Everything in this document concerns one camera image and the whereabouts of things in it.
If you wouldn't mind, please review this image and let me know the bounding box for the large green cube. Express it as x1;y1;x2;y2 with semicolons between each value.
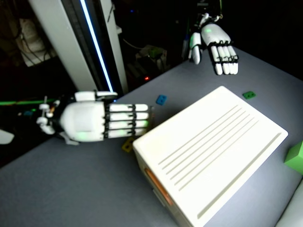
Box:
284;140;303;175

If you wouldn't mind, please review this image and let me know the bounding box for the white cloth bundle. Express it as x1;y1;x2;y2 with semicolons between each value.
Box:
16;17;57;68

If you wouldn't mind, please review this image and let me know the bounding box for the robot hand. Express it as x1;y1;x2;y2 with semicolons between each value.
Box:
188;23;239;76
58;90;154;145

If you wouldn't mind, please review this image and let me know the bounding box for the white toy cabinet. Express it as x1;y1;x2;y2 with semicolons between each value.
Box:
132;85;289;227

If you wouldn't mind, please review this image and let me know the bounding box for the grey table cloth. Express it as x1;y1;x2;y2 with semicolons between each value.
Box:
0;47;303;227

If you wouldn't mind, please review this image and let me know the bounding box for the small yellow block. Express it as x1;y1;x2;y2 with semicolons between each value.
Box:
121;137;134;153

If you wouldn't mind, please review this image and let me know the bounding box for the white column with blue light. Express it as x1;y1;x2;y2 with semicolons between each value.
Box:
28;0;130;94

